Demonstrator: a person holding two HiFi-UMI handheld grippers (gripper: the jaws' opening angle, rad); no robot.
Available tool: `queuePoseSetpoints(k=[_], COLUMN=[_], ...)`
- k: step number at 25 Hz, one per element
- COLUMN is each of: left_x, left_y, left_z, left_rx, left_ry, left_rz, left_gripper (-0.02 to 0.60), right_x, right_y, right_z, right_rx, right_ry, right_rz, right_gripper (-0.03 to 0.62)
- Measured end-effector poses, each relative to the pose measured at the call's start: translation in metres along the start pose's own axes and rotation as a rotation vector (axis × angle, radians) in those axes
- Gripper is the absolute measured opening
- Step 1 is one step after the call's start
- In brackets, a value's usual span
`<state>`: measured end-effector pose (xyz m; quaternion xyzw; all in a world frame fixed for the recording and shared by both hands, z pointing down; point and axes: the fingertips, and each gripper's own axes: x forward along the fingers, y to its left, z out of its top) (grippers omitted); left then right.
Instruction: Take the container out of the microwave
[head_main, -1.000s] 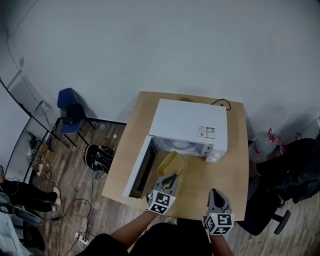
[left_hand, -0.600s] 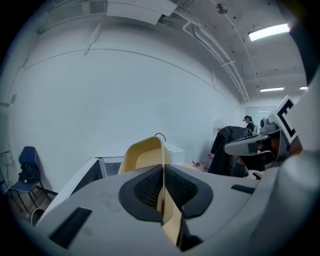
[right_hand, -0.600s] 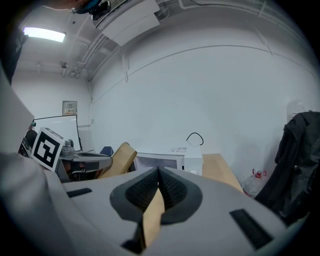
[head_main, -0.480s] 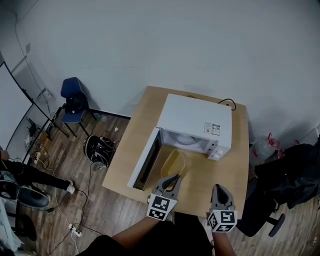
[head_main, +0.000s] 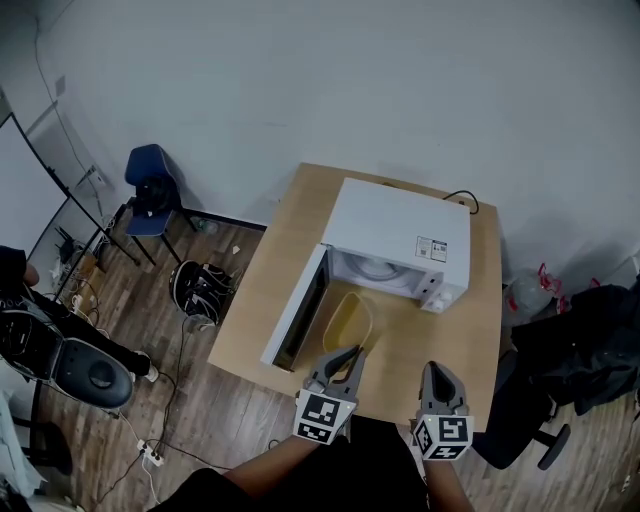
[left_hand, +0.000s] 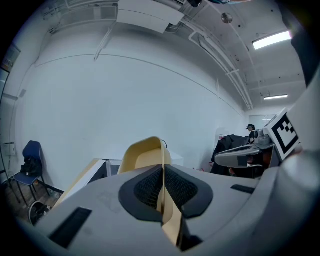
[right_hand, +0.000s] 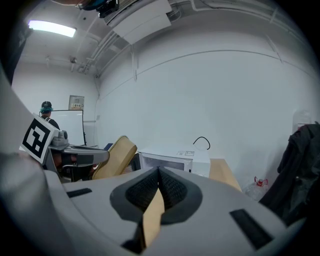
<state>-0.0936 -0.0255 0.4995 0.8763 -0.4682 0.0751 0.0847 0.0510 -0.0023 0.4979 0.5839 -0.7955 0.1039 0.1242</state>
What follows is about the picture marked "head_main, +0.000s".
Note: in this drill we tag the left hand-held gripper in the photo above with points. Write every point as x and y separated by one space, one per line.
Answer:
322 415

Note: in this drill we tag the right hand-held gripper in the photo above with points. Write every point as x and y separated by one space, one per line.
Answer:
445 435

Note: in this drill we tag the yellow plate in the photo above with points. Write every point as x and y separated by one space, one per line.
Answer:
345 320

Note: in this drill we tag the white microwave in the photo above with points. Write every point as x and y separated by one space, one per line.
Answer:
400 215

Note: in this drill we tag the person's left forearm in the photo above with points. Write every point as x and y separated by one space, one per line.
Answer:
275 467

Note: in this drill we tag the person's right forearm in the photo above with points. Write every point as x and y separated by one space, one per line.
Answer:
447 485

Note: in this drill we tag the glass microwave turntable plate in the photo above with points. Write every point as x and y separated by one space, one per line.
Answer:
375 267

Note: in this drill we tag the person's black clothing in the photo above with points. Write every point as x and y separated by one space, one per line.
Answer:
360 470

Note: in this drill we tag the black office chair with bags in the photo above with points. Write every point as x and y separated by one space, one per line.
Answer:
585 345

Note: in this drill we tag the black and white backpack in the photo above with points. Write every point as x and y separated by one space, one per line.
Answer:
200 292

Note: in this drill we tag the green plastic bottle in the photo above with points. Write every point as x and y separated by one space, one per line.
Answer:
205 227

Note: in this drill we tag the white power strip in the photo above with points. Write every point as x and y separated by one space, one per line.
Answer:
150 452

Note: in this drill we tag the black oval device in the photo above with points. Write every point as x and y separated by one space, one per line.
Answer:
95 375

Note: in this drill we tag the black bag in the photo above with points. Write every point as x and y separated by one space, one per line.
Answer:
152 195

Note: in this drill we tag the cardboard box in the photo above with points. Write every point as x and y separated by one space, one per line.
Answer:
90 267

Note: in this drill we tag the blue chair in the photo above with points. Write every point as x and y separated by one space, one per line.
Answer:
145 165

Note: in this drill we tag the black stool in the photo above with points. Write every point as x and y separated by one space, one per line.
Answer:
50 447

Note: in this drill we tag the black router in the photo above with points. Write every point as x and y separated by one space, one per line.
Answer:
63 242

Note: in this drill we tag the whiteboard on black stand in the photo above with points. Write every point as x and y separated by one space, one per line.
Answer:
20 175

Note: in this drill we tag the white wall junction box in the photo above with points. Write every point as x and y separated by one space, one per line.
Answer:
95 176

